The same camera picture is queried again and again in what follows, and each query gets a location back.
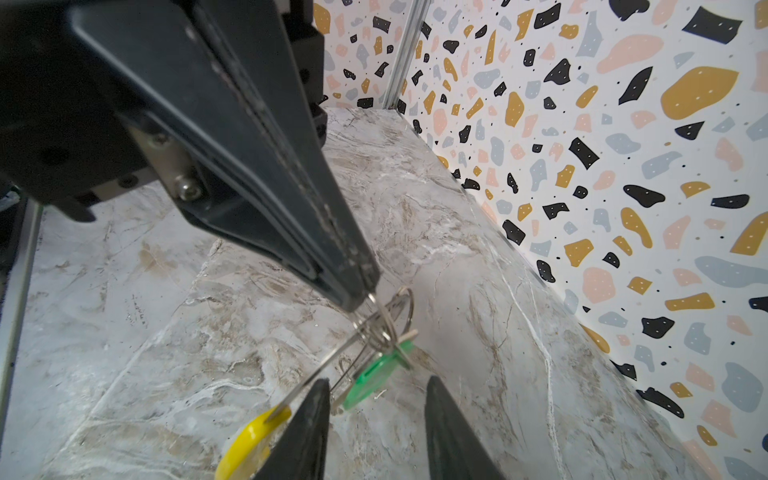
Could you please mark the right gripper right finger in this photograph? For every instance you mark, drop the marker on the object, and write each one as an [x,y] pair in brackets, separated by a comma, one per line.
[454,450]

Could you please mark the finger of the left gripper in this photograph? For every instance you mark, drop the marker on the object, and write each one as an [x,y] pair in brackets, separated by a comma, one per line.
[273,57]
[162,78]

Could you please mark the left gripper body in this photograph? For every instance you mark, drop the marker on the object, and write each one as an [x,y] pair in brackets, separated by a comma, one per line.
[61,141]

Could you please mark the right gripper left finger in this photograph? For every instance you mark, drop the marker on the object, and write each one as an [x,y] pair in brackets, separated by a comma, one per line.
[301,451]

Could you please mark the metal key gauge with yellow handle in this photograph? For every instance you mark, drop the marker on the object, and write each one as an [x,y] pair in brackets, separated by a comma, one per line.
[250,449]

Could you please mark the steel split keyring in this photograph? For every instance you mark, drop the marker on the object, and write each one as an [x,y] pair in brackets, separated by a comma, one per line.
[390,323]

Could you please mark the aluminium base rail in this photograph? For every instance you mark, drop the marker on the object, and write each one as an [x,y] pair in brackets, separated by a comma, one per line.
[15,301]

